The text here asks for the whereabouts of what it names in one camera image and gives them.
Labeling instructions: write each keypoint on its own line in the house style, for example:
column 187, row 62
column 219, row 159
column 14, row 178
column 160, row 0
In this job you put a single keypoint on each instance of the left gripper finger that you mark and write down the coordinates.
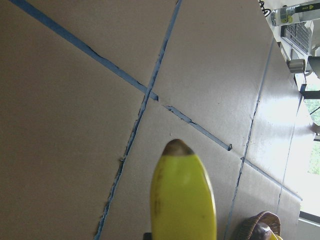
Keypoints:
column 147, row 236

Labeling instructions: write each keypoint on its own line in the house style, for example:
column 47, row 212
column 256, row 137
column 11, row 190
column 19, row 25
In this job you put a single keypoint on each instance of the yellow banana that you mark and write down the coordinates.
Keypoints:
column 275, row 237
column 182, row 203

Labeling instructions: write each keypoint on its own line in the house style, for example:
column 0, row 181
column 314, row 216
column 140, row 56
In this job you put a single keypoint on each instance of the black keyboard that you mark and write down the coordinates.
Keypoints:
column 298, row 35

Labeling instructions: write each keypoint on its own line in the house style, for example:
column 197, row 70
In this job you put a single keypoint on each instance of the silver metal cylinder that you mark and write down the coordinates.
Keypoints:
column 296, row 66

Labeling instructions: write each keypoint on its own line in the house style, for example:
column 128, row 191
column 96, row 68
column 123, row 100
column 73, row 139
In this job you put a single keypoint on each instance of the dark red apple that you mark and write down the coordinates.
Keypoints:
column 261, row 231

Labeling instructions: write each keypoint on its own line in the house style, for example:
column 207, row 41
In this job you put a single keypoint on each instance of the brown wicker basket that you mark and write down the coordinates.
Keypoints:
column 244, row 230

